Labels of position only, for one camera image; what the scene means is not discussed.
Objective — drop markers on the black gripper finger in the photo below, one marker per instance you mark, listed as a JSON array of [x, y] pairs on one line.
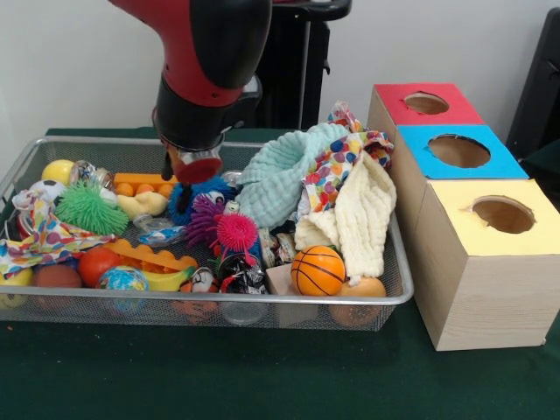
[[167, 166], [185, 199]]

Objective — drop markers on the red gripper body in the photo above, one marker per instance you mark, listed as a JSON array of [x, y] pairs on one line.
[[201, 171]]

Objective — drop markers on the clear packet with coloured print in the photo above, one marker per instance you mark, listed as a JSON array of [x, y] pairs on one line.
[[159, 234]]

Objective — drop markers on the mint muslin cloth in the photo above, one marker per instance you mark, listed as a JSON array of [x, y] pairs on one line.
[[271, 192]]

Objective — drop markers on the cream muslin cloth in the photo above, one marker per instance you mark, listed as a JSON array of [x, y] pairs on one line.
[[363, 219]]

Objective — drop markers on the colourful dotted cloth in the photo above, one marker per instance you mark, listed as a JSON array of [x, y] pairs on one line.
[[332, 179], [378, 146]]

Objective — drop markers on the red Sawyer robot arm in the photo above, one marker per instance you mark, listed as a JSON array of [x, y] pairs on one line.
[[210, 52]]

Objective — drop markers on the shallow clear mesh bin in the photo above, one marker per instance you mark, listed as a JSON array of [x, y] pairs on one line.
[[391, 262]]

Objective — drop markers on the wooden box with three holes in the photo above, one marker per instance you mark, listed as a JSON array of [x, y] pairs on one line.
[[494, 297]]

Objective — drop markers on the blue spiky ball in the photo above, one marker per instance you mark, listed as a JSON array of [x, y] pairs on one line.
[[219, 186]]

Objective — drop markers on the multicolour spiky caterpillar toy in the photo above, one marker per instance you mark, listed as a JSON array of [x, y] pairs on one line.
[[236, 232]]

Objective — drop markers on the large green spiky ball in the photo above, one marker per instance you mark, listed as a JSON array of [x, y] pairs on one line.
[[89, 207]]

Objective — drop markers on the red-orange ball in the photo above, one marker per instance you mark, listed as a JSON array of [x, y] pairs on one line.
[[98, 267]]

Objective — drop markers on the white colourful patterned cloth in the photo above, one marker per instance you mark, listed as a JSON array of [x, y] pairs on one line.
[[52, 242]]

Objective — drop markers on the orange toy basketball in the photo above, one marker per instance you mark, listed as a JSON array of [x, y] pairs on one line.
[[318, 270]]

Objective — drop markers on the dark green tablecloth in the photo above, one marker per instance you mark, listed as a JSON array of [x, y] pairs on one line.
[[262, 372]]

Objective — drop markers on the side table with green cloth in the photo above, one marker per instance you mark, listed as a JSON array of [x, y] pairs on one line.
[[547, 162]]

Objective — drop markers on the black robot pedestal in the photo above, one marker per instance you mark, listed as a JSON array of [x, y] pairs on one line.
[[302, 65]]

